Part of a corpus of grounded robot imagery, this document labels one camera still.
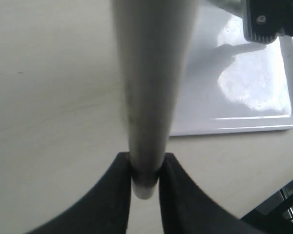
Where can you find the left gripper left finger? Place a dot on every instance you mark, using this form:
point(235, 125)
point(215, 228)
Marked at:
point(103, 210)

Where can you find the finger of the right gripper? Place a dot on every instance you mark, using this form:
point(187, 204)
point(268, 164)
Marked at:
point(263, 20)

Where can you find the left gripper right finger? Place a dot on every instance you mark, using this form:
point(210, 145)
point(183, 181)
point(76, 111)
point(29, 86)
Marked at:
point(186, 209)

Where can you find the white wooden drumstick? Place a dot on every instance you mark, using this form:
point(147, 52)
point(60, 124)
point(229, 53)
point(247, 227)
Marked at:
point(153, 38)

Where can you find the white plastic tray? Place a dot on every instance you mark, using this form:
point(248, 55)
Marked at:
point(232, 85)

